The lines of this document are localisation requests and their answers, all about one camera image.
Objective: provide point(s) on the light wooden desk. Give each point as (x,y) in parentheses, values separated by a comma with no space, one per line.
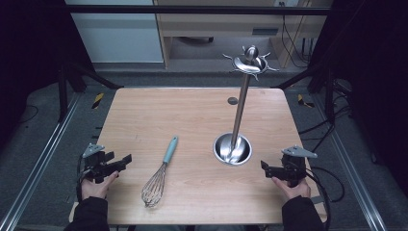
(208,27)

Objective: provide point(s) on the person's left hand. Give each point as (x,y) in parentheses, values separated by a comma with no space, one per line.
(94,189)

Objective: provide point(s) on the aluminium floor rail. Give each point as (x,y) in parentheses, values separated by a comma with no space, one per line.
(352,173)
(45,157)

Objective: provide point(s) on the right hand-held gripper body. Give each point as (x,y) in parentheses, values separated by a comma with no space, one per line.
(294,168)

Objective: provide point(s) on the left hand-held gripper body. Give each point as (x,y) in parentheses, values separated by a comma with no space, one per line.
(96,166)

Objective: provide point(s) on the black horizontal frame bar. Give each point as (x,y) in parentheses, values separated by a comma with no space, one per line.
(192,10)

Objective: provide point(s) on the small brown round object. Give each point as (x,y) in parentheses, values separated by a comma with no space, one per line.
(232,100)

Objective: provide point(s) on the black yellow striped tape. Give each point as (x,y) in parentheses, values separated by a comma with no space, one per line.
(98,99)
(303,100)

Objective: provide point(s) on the person's right hand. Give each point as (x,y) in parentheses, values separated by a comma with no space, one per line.
(295,192)

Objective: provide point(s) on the steel utensil hanging rack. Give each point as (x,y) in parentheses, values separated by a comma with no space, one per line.
(239,115)

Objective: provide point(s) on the white cabinet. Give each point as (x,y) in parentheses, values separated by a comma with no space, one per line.
(118,38)

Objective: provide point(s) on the black metal frame strut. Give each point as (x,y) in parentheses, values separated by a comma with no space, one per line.
(328,93)
(62,93)

